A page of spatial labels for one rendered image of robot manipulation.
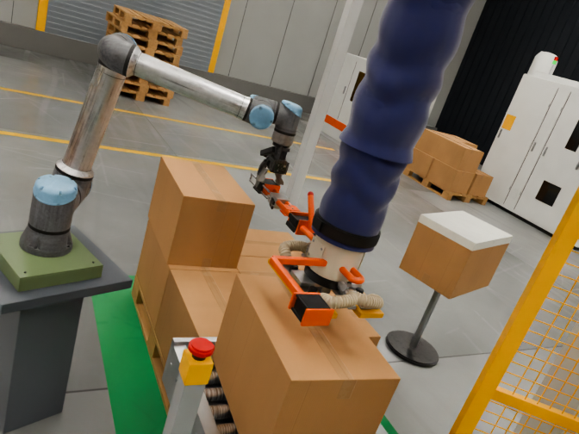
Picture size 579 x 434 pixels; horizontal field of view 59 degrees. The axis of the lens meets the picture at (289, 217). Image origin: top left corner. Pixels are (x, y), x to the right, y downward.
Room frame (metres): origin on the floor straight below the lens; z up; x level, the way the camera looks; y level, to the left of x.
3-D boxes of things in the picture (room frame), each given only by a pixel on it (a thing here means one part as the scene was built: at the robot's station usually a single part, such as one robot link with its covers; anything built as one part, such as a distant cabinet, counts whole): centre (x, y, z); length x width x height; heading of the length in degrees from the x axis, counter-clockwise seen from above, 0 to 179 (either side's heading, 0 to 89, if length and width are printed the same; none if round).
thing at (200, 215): (2.77, 0.52, 0.74); 0.60 x 0.40 x 0.40; 30
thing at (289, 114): (2.08, 0.13, 1.53); 0.10 x 0.09 x 0.12; 101
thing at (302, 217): (1.81, -0.05, 1.21); 0.10 x 0.08 x 0.06; 122
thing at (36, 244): (1.77, 0.87, 0.86); 0.19 x 0.19 x 0.10
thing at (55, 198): (1.78, 0.87, 1.00); 0.17 x 0.15 x 0.18; 11
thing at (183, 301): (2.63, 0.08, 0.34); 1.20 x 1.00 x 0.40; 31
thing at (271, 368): (1.61, -0.19, 0.75); 0.60 x 0.40 x 0.40; 28
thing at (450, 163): (9.29, -2.49, 0.45); 1.21 x 1.02 x 0.90; 34
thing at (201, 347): (1.15, 0.11, 1.02); 0.07 x 0.07 x 0.04
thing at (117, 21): (8.95, 3.30, 0.65); 1.29 x 1.10 x 1.30; 34
